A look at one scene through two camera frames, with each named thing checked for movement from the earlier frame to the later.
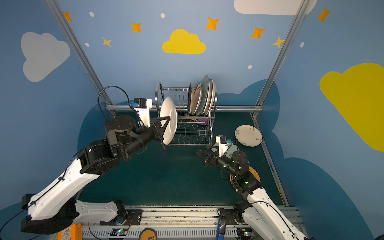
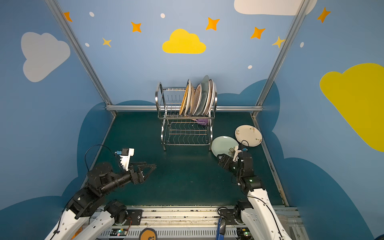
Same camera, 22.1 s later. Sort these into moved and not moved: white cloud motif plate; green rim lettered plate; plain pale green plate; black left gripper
Moved: green rim lettered plate; black left gripper
Not moved: plain pale green plate; white cloud motif plate
